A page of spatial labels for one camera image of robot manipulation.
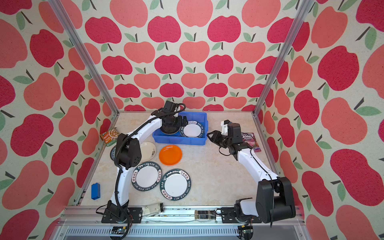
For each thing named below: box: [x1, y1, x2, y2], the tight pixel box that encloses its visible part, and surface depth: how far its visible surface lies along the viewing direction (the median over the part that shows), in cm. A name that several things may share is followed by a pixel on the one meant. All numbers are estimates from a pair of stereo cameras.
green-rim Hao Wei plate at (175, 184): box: [159, 168, 192, 201], surface depth 86 cm
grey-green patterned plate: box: [110, 145, 117, 161], surface depth 98 cm
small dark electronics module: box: [194, 210, 216, 220], surface depth 73 cm
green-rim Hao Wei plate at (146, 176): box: [131, 161, 163, 192], surface depth 87 cm
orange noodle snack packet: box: [99, 127, 120, 147], surface depth 106 cm
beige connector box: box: [141, 203, 161, 216], surface depth 75 cm
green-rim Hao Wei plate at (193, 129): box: [180, 120, 204, 138], surface depth 110 cm
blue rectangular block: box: [91, 182, 101, 200], surface depth 82 cm
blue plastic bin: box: [152, 111, 208, 146], surface depth 104 cm
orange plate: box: [159, 144, 183, 166], surface depth 97 cm
